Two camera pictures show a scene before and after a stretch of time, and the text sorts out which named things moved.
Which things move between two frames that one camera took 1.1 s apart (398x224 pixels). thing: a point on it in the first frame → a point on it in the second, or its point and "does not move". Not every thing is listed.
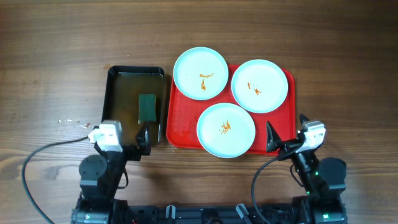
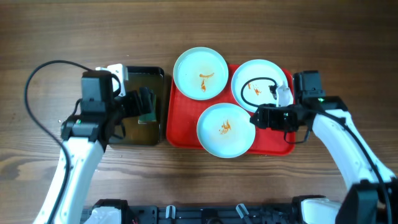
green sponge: (147, 107) does not move
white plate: (201, 73) does not move
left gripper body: (131, 152) → (129, 104)
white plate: (226, 130) does not move
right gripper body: (290, 145) → (280, 118)
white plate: (259, 86) does not move
